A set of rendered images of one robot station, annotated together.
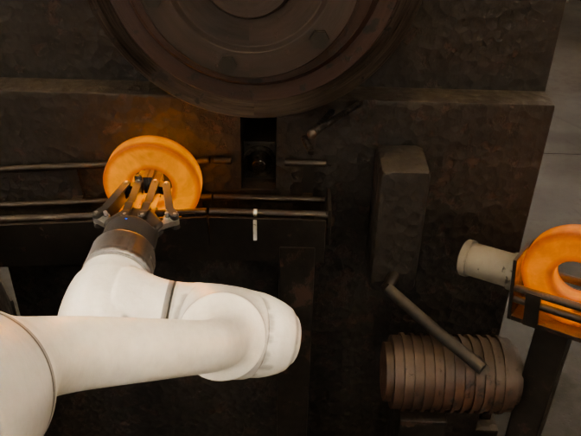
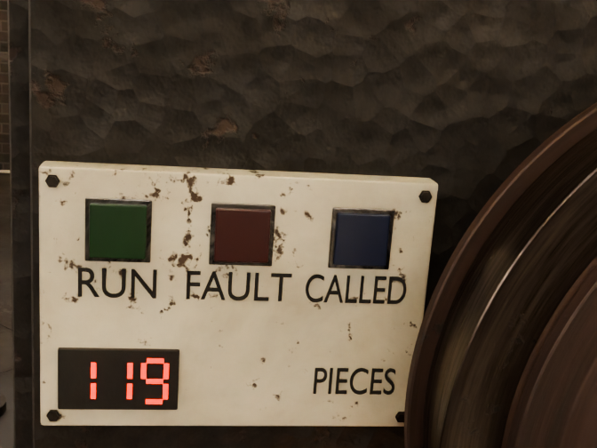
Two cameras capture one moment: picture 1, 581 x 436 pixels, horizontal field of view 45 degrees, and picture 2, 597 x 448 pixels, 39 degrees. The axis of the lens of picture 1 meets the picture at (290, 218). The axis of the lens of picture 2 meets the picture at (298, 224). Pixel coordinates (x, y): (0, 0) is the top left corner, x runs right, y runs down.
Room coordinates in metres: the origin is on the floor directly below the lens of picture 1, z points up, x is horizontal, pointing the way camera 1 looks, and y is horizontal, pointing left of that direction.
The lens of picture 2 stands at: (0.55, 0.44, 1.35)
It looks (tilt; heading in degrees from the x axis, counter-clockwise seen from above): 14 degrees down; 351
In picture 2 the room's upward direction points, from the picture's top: 4 degrees clockwise
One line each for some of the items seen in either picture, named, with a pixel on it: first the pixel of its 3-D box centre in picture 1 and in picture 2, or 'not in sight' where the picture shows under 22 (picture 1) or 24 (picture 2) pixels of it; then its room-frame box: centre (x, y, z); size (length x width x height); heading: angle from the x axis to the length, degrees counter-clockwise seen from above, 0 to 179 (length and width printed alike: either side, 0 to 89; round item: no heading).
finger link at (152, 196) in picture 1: (150, 205); not in sight; (0.88, 0.21, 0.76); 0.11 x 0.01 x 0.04; 178
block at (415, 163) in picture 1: (395, 218); not in sight; (0.99, -0.18, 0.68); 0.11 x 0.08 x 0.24; 179
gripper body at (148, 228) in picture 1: (131, 232); not in sight; (0.82, 0.23, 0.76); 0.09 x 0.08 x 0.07; 0
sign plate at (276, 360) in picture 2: not in sight; (237, 301); (1.09, 0.40, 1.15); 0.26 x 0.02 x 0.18; 89
